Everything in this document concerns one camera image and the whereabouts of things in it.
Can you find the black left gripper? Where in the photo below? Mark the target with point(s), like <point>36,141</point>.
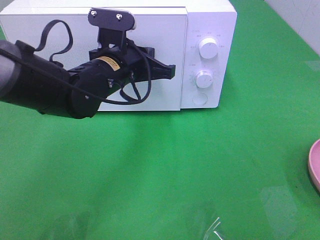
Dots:
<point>110,71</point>

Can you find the white microwave door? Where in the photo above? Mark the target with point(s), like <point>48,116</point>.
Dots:
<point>164,33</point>

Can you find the white microwave knob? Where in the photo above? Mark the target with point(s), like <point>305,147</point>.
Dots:
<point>208,48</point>
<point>204,79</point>

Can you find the round door release button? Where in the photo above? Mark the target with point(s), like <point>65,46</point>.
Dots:
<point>200,99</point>

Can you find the pink round plate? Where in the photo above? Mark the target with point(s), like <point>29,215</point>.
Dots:
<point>314,164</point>

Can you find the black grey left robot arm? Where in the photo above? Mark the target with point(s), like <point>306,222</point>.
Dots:
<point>33,82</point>

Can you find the white microwave oven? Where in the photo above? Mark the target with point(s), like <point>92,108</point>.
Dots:
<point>204,18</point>

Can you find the clear tape patch on table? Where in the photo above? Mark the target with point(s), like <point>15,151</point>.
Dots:
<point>212,232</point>

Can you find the black wrist camera on left gripper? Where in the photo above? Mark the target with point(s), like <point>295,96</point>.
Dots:
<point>113,25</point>

